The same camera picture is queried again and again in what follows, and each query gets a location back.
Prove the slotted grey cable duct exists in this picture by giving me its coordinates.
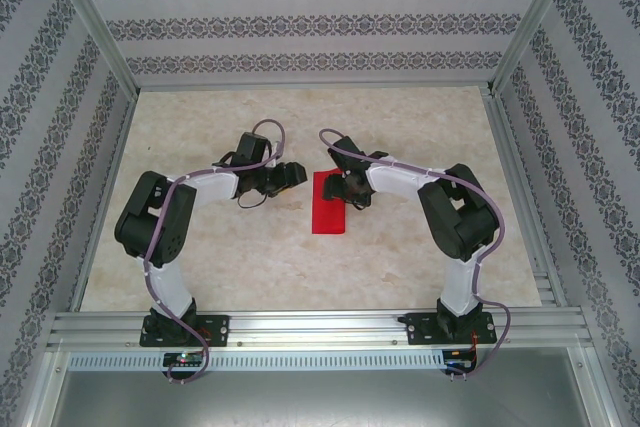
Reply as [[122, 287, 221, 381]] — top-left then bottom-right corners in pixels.
[[67, 349, 481, 371]]

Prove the thin black cable loop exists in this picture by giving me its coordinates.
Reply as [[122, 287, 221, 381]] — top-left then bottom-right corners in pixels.
[[344, 191, 375, 212], [237, 190, 270, 210]]

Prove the aluminium side rail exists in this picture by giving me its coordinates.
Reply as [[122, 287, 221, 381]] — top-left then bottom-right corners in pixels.
[[49, 89, 141, 313], [482, 86, 571, 311]]

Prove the red paper sheet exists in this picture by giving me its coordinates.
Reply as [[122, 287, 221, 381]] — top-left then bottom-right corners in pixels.
[[310, 170, 347, 236]]

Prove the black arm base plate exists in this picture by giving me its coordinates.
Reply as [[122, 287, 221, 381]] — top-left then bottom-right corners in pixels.
[[141, 314, 231, 348], [407, 311, 496, 347]]

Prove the small black controller board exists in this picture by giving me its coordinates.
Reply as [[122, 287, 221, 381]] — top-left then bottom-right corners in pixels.
[[163, 352, 204, 367], [444, 349, 479, 366]]

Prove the aluminium frame post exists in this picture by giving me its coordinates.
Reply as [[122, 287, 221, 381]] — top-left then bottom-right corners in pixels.
[[42, 0, 140, 96], [487, 0, 584, 96]]

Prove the long aluminium mounting rail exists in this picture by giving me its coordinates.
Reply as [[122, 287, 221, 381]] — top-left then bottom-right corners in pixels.
[[47, 310, 594, 348]]

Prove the short aluminium cross rail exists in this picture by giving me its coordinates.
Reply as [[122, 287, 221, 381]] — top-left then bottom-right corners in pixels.
[[130, 77, 496, 93]]

